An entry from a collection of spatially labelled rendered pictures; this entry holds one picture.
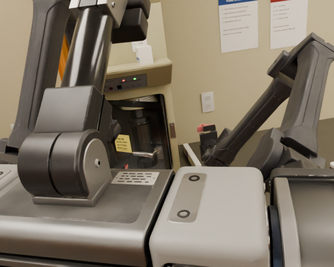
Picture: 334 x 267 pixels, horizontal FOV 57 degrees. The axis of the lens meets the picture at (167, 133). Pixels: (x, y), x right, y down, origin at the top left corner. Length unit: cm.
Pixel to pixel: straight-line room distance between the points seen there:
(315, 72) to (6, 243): 59
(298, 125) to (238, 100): 131
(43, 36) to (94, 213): 43
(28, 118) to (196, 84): 123
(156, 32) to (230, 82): 71
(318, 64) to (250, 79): 115
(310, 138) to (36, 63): 51
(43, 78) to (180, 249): 47
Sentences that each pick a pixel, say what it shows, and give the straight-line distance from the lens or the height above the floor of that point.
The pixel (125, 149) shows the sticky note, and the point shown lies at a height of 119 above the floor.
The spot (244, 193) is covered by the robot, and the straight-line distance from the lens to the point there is 31.
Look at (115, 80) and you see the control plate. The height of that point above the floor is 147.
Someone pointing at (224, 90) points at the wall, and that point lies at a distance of 180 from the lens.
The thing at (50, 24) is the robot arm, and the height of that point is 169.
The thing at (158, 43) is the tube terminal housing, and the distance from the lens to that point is 124.
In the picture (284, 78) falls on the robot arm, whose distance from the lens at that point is 86.
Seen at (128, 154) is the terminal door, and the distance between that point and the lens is 126.
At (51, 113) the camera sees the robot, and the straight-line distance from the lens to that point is 34.
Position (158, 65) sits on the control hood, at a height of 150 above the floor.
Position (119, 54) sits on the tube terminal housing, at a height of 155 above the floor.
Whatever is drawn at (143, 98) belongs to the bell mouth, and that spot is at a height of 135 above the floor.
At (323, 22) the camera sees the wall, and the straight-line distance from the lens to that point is 201.
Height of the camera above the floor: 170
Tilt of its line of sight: 23 degrees down
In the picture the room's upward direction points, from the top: 7 degrees counter-clockwise
